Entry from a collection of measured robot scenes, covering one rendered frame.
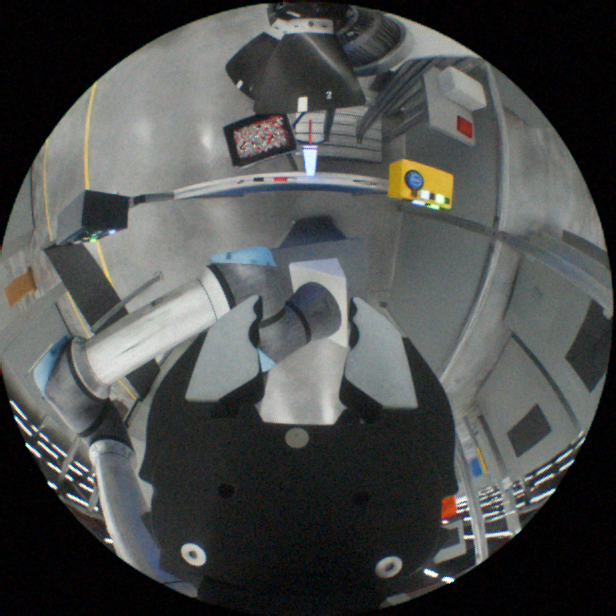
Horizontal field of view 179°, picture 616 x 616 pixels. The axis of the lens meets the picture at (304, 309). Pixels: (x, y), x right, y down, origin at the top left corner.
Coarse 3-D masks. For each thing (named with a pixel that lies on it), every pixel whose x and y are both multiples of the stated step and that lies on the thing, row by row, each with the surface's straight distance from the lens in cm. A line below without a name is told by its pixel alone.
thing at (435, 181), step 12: (396, 168) 56; (408, 168) 53; (420, 168) 55; (432, 168) 57; (396, 180) 55; (432, 180) 57; (444, 180) 59; (396, 192) 54; (408, 192) 53; (420, 192) 54; (432, 192) 56; (444, 192) 59; (432, 204) 57; (444, 204) 59
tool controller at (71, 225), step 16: (96, 192) 69; (80, 208) 67; (96, 208) 68; (112, 208) 71; (128, 208) 75; (64, 224) 79; (80, 224) 65; (96, 224) 67; (112, 224) 70; (64, 240) 79; (80, 240) 85; (96, 240) 91
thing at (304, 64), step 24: (288, 48) 51; (312, 48) 50; (336, 48) 51; (264, 72) 50; (288, 72) 47; (312, 72) 46; (336, 72) 46; (264, 96) 48; (288, 96) 45; (312, 96) 43; (336, 96) 42; (360, 96) 42
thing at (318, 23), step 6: (288, 24) 58; (294, 24) 58; (300, 24) 58; (306, 24) 58; (318, 24) 58; (324, 24) 58; (330, 24) 58; (288, 30) 56; (294, 30) 56; (300, 30) 56; (306, 30) 56; (312, 30) 56; (318, 30) 56; (324, 30) 56; (330, 30) 56
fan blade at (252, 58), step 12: (264, 36) 69; (252, 48) 72; (264, 48) 69; (240, 60) 76; (252, 60) 72; (264, 60) 70; (228, 72) 82; (240, 72) 76; (252, 72) 73; (252, 84) 74; (252, 96) 74
